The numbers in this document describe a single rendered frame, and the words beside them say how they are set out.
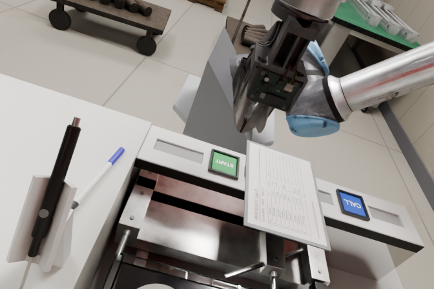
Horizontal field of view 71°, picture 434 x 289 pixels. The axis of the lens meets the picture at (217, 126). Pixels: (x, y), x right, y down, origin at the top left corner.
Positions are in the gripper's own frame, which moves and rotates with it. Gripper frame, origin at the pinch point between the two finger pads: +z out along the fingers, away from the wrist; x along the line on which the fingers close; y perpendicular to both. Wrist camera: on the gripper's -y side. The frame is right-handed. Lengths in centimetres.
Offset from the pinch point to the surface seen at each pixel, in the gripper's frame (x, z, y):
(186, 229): -3.0, 17.6, 10.4
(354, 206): 26.3, 9.2, 0.7
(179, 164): -7.7, 9.6, 4.2
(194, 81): -11, 24, -49
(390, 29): 144, 22, -267
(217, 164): -1.2, 9.2, 1.5
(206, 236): 0.6, 17.6, 10.6
